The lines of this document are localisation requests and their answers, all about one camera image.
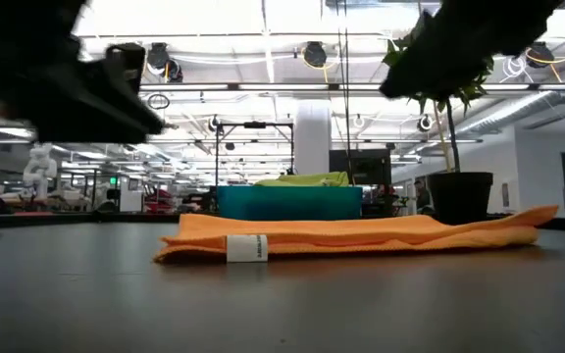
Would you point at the white robot figure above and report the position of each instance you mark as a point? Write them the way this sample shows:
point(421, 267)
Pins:
point(39, 169)

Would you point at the green leafy plant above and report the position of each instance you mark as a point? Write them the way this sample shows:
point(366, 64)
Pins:
point(459, 93)

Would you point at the white ventilation duct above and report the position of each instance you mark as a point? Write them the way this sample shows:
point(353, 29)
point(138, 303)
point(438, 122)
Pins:
point(508, 113)

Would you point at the green microfiber towel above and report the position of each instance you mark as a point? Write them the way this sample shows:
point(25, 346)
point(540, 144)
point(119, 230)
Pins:
point(307, 179)

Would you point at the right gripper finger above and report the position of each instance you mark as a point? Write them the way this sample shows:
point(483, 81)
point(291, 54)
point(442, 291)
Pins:
point(434, 64)

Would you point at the black cabinet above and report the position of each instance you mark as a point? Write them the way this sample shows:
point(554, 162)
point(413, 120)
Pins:
point(368, 166)

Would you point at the black aluminium table frame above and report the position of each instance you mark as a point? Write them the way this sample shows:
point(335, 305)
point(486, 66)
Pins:
point(66, 219)

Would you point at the black gantry frame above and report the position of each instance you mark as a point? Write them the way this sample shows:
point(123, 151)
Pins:
point(217, 147)

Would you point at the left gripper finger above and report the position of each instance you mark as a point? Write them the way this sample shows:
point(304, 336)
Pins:
point(96, 113)

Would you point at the person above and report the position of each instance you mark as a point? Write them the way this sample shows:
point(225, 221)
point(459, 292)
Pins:
point(421, 196)

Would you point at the long ceiling light bar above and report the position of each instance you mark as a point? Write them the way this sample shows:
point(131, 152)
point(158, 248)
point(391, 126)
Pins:
point(263, 86)

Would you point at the blue plastic bin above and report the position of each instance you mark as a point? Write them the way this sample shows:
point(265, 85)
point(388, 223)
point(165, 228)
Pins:
point(287, 203)

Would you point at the black plant pot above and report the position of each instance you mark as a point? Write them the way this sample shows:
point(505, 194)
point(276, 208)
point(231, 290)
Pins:
point(459, 196)

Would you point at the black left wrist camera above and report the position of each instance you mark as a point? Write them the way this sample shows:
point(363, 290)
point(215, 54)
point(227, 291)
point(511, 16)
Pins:
point(125, 66)

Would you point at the orange microfiber towel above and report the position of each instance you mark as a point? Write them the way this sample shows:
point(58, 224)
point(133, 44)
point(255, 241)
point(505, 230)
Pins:
point(361, 235)

